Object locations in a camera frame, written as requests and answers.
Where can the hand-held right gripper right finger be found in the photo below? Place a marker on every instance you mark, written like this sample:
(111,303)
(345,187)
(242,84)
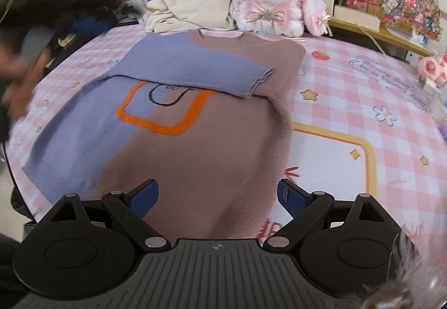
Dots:
(291,200)

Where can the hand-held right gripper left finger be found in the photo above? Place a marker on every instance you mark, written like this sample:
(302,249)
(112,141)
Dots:
(145,200)

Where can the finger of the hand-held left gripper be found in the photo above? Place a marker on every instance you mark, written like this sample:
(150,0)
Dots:
(89,26)

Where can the purple and brown sweater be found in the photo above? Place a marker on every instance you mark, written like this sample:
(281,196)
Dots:
(209,155)

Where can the person's left hand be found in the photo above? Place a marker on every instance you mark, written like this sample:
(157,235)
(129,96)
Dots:
(24,85)

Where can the beige garment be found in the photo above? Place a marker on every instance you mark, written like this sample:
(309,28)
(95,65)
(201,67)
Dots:
(188,8)

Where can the pink checkered blanket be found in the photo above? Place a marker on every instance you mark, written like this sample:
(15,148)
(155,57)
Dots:
(349,85)

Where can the grey fur trim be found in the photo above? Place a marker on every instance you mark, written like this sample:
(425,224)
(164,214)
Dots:
(412,260)

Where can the wooden shelf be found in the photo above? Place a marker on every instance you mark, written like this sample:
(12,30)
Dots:
(384,37)

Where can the small pink plush toy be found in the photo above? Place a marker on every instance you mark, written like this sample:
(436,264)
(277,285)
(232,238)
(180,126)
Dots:
(433,67)

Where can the white cardboard box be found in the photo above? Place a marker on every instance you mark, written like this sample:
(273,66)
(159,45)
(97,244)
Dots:
(356,17)

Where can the colourful flower bouquet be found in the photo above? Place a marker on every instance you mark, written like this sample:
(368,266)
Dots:
(412,8)

